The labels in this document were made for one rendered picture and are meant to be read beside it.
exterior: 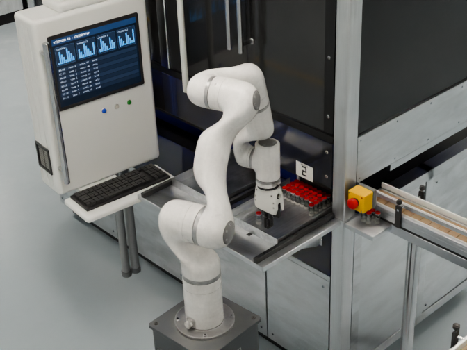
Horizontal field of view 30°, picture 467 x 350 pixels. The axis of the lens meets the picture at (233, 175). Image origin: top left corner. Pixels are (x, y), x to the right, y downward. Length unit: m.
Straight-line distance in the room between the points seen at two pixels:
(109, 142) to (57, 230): 1.36
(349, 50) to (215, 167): 0.66
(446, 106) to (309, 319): 1.01
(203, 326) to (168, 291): 1.63
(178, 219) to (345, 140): 0.77
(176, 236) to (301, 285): 1.08
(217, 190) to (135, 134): 1.24
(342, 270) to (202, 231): 0.95
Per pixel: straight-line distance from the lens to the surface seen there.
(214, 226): 2.49
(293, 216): 3.23
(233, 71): 2.61
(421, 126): 3.39
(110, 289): 4.40
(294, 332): 3.74
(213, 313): 2.71
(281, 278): 3.63
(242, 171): 3.52
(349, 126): 3.02
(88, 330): 4.18
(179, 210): 2.55
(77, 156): 3.60
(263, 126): 2.77
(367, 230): 3.17
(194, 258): 2.61
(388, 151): 3.27
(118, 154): 3.70
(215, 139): 2.51
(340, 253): 3.29
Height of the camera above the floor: 2.63
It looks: 30 degrees down
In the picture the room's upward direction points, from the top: 3 degrees counter-clockwise
